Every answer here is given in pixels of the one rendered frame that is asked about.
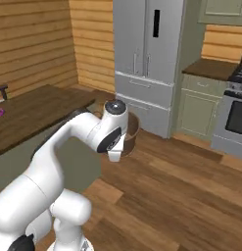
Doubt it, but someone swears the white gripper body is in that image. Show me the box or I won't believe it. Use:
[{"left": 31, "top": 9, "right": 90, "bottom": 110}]
[{"left": 106, "top": 140, "right": 124, "bottom": 164}]

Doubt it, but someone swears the wood-topped green island counter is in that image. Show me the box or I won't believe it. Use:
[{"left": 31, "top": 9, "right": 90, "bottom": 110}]
[{"left": 0, "top": 83, "right": 105, "bottom": 198}]

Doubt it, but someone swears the sage green base cabinet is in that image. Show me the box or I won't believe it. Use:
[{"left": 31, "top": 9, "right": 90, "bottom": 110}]
[{"left": 175, "top": 73, "right": 228, "bottom": 143}]

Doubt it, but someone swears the silver fridge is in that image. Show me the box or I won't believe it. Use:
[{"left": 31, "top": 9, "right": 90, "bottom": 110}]
[{"left": 112, "top": 0, "right": 188, "bottom": 140}]

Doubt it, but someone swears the silver oven with hob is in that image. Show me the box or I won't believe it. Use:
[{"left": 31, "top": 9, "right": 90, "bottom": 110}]
[{"left": 210, "top": 55, "right": 242, "bottom": 162}]

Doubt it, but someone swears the small black stand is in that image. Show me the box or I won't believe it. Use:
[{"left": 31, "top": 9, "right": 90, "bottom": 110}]
[{"left": 0, "top": 83, "right": 10, "bottom": 101}]

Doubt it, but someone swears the sage green wall cabinet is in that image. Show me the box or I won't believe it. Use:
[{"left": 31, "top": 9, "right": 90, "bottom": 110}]
[{"left": 197, "top": 0, "right": 242, "bottom": 27}]

